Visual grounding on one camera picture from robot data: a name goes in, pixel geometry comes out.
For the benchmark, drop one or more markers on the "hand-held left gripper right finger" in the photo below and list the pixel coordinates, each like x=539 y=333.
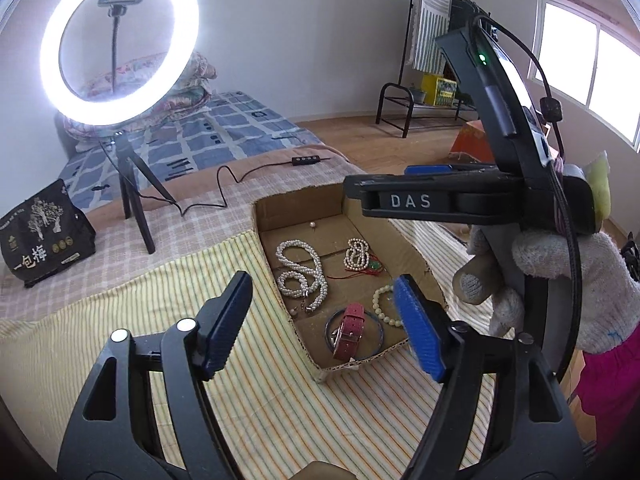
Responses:
x=420 y=330

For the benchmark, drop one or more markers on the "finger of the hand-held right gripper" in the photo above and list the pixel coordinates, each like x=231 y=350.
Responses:
x=427 y=169
x=415 y=200

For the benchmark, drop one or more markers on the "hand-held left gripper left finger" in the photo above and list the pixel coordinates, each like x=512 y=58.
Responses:
x=227 y=320

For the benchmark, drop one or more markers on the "blue bangle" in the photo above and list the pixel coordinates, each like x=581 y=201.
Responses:
x=327 y=327

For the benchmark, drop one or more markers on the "cardboard box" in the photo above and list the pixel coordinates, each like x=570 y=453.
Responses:
x=290 y=220

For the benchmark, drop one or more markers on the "person's right forearm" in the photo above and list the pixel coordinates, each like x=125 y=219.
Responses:
x=612 y=385

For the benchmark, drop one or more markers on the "person's right hand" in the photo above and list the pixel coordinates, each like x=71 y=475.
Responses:
x=610 y=290

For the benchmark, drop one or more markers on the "orange cloth covered stool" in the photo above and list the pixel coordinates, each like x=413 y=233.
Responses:
x=470 y=142

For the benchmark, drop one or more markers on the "black metal shoe rack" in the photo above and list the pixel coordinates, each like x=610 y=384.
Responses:
x=406 y=125

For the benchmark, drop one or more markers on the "yellow crate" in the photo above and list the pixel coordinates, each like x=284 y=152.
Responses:
x=440 y=91

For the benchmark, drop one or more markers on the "yellow striped cloth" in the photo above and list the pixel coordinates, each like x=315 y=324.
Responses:
x=280 y=385

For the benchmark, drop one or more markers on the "window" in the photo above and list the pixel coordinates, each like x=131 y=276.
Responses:
x=565 y=50

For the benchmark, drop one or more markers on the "beige plaid blanket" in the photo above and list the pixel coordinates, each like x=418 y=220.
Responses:
x=165 y=240

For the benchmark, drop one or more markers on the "dark hanging garment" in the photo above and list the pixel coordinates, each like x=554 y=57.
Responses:
x=460 y=10

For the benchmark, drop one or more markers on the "hanging striped towel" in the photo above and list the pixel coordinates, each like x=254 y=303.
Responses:
x=430 y=20

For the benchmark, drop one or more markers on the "yellow fuzzy cloth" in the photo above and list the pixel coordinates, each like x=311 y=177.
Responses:
x=600 y=185

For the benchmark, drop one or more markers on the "black clothes rack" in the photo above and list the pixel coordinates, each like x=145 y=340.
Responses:
x=413 y=20

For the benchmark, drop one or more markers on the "black tripod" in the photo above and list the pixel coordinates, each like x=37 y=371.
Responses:
x=137 y=205

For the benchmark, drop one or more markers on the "blue patterned bedsheet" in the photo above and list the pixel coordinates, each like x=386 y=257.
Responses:
x=225 y=125

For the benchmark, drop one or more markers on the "black printed snack bag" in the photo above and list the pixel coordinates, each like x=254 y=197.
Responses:
x=45 y=240

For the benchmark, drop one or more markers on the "folded floral quilt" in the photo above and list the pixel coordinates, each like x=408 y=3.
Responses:
x=185 y=90

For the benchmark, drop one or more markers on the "black phone holder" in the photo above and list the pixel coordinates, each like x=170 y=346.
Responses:
x=120 y=0

